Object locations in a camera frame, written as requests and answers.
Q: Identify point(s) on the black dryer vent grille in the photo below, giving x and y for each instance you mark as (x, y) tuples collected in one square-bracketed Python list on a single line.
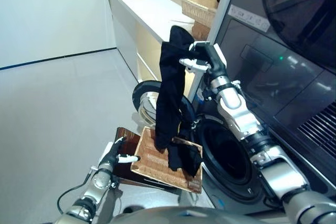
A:
[(320, 129)]

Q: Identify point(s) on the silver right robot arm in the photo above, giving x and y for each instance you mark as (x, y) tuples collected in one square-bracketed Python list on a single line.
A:
[(241, 119)]

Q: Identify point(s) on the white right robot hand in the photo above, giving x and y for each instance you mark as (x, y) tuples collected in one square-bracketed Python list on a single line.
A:
[(215, 58)]

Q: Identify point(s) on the grey front-load washing machine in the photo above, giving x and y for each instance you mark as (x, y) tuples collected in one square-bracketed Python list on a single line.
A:
[(225, 155)]

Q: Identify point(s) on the white counter cabinet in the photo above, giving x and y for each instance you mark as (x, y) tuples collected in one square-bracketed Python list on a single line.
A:
[(141, 11)]

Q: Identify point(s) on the light woven tray basket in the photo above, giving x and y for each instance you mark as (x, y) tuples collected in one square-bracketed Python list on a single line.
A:
[(197, 9)]

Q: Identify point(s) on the small blue washer sticker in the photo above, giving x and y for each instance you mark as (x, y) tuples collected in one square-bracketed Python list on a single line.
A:
[(200, 98)]

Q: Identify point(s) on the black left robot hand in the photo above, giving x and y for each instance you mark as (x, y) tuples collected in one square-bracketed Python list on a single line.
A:
[(110, 155)]

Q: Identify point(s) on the grey robot torso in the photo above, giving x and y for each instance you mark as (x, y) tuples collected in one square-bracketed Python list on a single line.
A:
[(183, 216)]

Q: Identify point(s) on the wicker laundry basket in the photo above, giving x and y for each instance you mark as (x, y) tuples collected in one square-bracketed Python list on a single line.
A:
[(149, 155)]

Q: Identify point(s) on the round glass washer door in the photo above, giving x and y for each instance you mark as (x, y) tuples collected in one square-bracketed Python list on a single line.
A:
[(143, 95)]

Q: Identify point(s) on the blue drain cover sticker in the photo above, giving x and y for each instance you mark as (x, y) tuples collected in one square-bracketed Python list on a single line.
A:
[(218, 202)]

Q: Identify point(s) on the white dryer label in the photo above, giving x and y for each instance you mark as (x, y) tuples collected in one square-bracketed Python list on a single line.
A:
[(249, 16)]

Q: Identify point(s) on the brown acrylic stand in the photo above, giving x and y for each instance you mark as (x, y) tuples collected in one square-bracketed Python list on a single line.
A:
[(128, 142)]

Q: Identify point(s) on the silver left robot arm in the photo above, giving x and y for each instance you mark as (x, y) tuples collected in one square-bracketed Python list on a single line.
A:
[(99, 182)]

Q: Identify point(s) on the dark grey stacked dryer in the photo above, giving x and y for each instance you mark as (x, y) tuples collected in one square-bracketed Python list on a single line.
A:
[(262, 77)]

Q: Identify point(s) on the black garment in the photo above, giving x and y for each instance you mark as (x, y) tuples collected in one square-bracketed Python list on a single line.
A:
[(186, 158), (170, 82)]

